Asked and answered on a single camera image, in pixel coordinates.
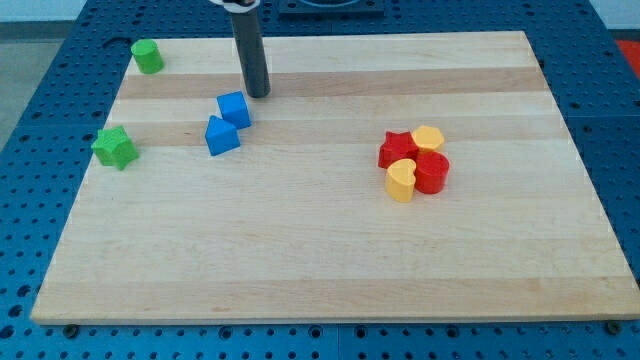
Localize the wooden board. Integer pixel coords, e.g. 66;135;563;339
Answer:
31;31;639;325

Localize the red star block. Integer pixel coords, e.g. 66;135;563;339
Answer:
378;131;419;169

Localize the yellow hexagon block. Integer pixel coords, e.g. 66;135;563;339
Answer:
411;125;445;153

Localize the white flange above rod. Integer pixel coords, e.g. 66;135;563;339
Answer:
209;0;261;11

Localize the blue pentagon house block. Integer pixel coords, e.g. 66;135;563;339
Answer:
205;116;241;156

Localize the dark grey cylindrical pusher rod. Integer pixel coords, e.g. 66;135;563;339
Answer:
231;8;271;98

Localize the blue cube block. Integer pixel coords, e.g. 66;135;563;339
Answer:
216;91;252;129

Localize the green star block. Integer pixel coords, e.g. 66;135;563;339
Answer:
91;125;139;170

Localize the green cylinder block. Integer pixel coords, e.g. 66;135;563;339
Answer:
130;39;164;74

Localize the red cylinder block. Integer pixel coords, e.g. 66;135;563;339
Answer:
415;151;450;194

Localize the yellow heart block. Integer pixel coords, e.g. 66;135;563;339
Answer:
385;158;417;203

